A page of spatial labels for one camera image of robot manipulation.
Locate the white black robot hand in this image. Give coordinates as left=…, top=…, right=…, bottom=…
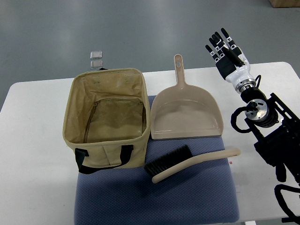
left=205, top=28, right=256, bottom=94

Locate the pink hand broom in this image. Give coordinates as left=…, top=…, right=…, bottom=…
left=144, top=145, right=241, bottom=184

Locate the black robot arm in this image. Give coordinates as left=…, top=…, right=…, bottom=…
left=231, top=75, right=300, bottom=224

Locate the yellow fabric bag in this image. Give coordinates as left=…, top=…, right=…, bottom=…
left=62, top=68, right=151, bottom=174

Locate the pink plastic dustpan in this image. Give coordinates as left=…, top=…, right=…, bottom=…
left=151, top=54, right=224, bottom=140

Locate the brown cardboard box corner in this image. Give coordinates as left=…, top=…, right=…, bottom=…
left=269, top=0, right=300, bottom=8

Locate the blue fabric mat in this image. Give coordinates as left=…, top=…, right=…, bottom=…
left=73, top=95, right=240, bottom=225

